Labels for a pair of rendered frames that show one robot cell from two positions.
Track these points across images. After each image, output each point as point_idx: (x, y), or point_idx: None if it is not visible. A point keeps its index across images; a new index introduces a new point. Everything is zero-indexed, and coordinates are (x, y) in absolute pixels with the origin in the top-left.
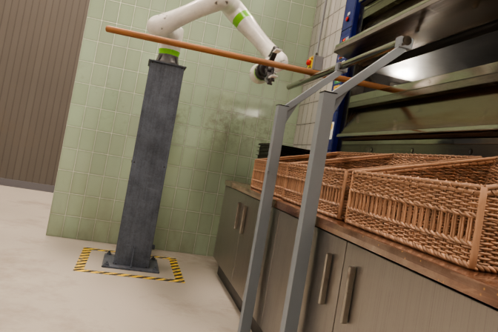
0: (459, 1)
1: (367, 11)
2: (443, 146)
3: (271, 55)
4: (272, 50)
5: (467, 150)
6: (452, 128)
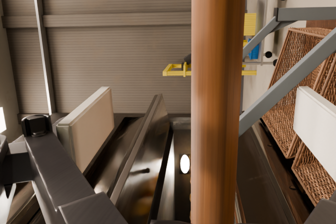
0: (140, 162)
1: None
2: (302, 217)
3: (72, 162)
4: (46, 116)
5: (293, 190)
6: (275, 184)
